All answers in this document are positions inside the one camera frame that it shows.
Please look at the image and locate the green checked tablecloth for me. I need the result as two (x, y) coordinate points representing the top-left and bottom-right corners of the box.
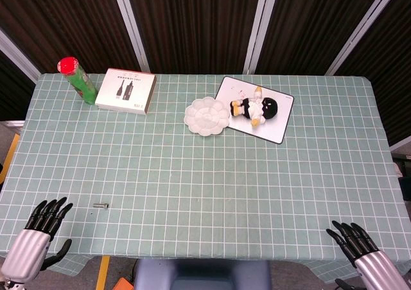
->
(0, 73), (411, 278)

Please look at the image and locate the green can with red lid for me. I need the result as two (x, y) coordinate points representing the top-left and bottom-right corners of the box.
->
(57, 56), (99, 105)

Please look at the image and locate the white mouse pad black edge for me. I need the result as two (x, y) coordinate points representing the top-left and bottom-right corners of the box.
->
(214, 76), (295, 145)

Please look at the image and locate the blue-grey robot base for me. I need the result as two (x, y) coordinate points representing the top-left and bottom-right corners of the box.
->
(133, 259), (271, 290)

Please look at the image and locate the orange object under table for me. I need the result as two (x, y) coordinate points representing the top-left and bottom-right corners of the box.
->
(112, 277), (135, 290)

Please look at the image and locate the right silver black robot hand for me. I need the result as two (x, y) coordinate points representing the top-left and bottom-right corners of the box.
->
(326, 219), (408, 290)

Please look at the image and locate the white cardboard product box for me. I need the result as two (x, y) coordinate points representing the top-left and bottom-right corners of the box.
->
(94, 68), (157, 115)

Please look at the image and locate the white flower-shaped plate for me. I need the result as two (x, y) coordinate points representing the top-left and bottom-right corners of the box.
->
(184, 96), (231, 137)

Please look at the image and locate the black white plush doll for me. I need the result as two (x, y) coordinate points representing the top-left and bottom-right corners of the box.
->
(229, 86), (279, 128)

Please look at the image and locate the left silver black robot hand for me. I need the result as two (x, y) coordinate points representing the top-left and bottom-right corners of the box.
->
(0, 196), (74, 284)

